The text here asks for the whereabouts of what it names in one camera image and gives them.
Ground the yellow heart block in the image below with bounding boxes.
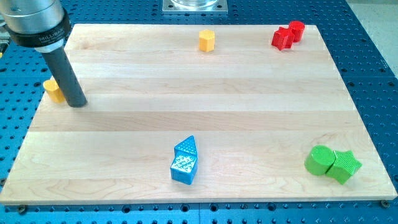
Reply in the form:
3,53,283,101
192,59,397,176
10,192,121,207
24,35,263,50
43,79,65,103

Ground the red cylinder block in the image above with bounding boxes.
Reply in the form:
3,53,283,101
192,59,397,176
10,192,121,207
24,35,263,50
289,21,305,42

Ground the green star block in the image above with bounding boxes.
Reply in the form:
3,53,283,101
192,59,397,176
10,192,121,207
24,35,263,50
326,151,362,185

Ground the blue triangle block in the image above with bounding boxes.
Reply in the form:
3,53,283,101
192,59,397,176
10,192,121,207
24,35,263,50
174,136,197,156

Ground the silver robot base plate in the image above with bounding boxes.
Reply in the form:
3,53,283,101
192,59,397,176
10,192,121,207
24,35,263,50
162,0,228,14

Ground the light wooden board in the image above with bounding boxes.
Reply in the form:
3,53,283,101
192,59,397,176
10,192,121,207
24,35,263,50
1,24,397,205

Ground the red star block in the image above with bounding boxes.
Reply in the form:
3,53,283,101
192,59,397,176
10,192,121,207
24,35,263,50
271,27,295,50

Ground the blue cube block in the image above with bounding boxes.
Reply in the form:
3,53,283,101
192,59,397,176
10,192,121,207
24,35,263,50
170,153,198,185

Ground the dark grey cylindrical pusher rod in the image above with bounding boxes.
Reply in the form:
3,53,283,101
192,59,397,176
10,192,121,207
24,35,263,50
42,47,87,108

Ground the yellow hexagon block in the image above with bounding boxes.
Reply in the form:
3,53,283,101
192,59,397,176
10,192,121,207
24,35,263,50
199,29,215,52

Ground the green cylinder block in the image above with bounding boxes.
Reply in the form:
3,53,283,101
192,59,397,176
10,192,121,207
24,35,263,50
304,145,336,175

